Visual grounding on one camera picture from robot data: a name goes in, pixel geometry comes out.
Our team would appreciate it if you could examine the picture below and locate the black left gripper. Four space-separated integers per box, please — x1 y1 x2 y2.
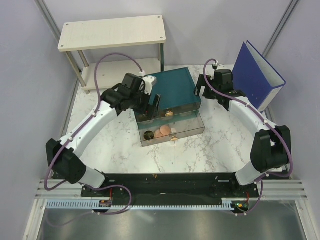
129 88 160 119

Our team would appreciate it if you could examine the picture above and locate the pink round compact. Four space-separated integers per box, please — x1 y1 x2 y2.
159 125 171 136
154 129 164 138

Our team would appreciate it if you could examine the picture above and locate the gold round jar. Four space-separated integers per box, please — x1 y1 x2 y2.
143 130 155 141

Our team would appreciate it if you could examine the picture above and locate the teal drawer organizer box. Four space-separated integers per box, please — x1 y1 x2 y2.
132 67 202 123

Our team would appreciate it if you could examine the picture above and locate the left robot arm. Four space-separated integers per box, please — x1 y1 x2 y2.
45 73 161 197

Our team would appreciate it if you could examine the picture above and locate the blue lever arch binder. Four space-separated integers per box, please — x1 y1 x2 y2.
232 41 286 113

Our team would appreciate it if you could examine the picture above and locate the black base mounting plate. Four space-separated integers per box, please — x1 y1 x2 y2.
81 173 259 205

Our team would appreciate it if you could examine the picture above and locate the white wooden shelf table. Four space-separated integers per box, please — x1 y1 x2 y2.
58 15 167 93

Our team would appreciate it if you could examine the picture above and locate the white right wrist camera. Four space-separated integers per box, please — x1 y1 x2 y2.
211 60 226 72

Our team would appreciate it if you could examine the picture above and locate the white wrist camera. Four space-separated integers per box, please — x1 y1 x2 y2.
211 60 226 72
139 70 157 95

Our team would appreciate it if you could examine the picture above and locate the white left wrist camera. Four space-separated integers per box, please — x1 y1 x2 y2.
139 70 157 95

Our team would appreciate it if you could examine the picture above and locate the aluminium frame rail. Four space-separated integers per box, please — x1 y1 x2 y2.
257 178 310 200

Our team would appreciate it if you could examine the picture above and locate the light blue cable duct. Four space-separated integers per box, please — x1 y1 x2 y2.
45 199 236 211

